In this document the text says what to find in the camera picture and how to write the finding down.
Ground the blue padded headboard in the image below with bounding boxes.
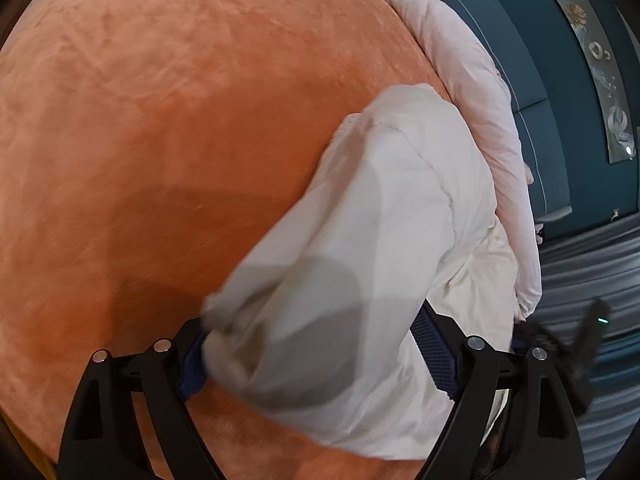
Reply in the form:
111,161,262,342
435,0,574,222

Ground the orange plush bed blanket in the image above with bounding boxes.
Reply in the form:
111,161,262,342
0,0,454,480

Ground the pale pink duvet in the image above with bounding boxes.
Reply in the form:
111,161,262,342
375,0,544,321

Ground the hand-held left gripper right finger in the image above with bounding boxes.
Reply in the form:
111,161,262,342
410,302,587,480

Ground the grey curtain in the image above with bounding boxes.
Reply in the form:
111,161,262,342
539,210,640,480

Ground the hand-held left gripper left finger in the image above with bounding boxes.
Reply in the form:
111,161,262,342
59,317,226,480

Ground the framed wall picture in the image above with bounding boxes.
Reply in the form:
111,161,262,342
550,0,639,166

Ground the white puffer jacket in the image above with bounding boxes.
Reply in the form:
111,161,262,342
200,82,524,462

